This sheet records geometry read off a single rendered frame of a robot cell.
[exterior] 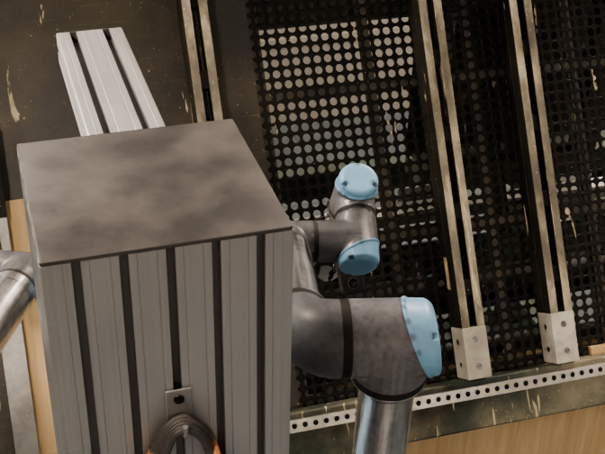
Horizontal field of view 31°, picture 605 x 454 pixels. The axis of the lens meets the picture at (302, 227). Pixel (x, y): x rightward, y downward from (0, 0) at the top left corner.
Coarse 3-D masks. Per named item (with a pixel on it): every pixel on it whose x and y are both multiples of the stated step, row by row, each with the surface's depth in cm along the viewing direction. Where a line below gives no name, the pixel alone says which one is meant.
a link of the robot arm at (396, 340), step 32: (352, 320) 153; (384, 320) 154; (416, 320) 154; (352, 352) 153; (384, 352) 153; (416, 352) 153; (384, 384) 157; (416, 384) 158; (384, 416) 163; (384, 448) 168
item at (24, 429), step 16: (0, 224) 236; (16, 336) 236; (16, 352) 236; (16, 368) 236; (16, 384) 236; (16, 400) 236; (16, 416) 236; (32, 416) 237; (16, 432) 236; (32, 432) 237; (16, 448) 236; (32, 448) 237
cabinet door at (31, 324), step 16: (16, 208) 239; (16, 224) 239; (16, 240) 239; (32, 304) 239; (32, 320) 239; (32, 336) 239; (32, 352) 239; (32, 368) 239; (32, 384) 239; (32, 400) 239; (48, 400) 240; (48, 416) 240; (48, 432) 240; (48, 448) 239
